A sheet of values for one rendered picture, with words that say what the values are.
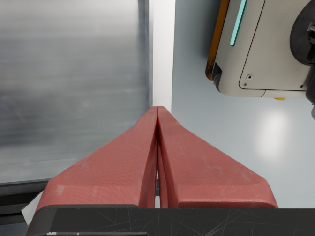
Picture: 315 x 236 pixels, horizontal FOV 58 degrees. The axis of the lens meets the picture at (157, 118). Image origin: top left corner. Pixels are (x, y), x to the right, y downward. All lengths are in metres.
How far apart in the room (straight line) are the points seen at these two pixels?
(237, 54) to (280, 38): 0.15
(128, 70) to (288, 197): 2.11
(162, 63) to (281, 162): 1.73
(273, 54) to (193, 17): 0.37
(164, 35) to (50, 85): 0.14
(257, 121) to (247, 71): 0.61
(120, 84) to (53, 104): 0.08
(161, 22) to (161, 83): 0.07
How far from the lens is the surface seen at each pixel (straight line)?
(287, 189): 2.27
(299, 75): 1.25
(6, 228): 0.55
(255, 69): 1.14
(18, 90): 0.36
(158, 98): 0.36
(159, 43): 0.33
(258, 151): 1.85
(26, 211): 0.42
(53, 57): 0.33
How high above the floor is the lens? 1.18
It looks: 53 degrees down
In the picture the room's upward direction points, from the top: 166 degrees clockwise
